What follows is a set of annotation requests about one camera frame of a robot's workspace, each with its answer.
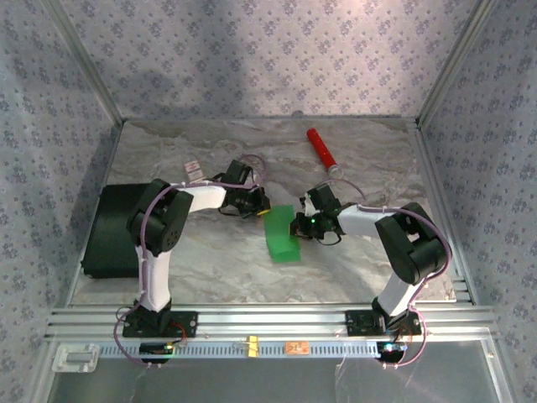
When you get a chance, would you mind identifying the green paper sheet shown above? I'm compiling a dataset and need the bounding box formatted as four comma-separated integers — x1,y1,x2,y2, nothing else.
263,204,303,264

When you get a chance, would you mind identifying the small white red card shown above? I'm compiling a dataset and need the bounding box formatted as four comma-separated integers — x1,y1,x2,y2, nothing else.
183,160,209,184

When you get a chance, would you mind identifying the red tube with clear cap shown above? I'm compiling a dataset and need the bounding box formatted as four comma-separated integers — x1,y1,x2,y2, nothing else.
305,128,343,182

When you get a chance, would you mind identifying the black robot hardware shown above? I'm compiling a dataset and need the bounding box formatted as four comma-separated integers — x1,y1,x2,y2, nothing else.
44,305,498,342

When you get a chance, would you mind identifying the black hard case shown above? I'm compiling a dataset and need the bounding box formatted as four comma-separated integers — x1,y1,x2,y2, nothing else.
80,183,169,280

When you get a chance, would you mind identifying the black controller board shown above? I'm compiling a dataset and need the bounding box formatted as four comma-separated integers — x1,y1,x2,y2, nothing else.
376,342,409,359
139,343,175,357

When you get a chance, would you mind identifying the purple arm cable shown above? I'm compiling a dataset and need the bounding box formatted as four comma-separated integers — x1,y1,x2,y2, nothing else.
322,179,452,370
113,154,269,370

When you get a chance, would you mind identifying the aluminium back rail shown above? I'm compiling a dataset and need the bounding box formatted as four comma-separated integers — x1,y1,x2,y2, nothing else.
121,116,420,125

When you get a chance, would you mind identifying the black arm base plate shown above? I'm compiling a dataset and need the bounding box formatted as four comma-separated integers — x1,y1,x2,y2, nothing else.
121,310,199,339
346,309,423,337

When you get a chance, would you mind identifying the aluminium side rail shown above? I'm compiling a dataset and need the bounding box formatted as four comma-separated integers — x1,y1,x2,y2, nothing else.
413,119,479,307

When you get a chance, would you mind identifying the white slotted cable duct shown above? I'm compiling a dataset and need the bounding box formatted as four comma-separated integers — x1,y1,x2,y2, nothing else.
98,340,406,359

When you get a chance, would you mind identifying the aluminium corner post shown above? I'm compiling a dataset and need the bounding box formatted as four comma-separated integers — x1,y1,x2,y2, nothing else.
416,0,501,127
41,0,125,127

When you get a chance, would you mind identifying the grey metal bracket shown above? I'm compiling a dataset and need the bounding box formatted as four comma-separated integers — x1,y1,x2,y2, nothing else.
52,343,101,374

